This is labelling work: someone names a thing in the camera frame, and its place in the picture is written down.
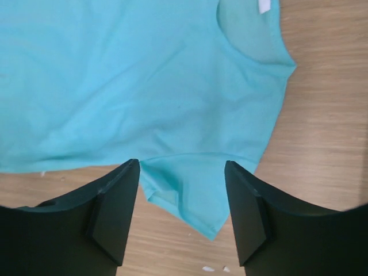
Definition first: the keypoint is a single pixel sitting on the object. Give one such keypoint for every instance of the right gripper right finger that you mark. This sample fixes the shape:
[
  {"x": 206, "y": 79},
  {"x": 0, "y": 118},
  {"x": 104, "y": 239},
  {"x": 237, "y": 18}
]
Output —
[{"x": 279, "y": 234}]

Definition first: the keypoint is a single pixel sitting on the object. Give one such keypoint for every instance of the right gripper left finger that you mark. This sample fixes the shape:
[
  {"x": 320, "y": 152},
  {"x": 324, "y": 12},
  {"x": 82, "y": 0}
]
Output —
[{"x": 83, "y": 232}]

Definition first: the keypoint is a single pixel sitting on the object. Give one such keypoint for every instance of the teal t-shirt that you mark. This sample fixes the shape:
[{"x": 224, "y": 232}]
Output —
[{"x": 182, "y": 86}]

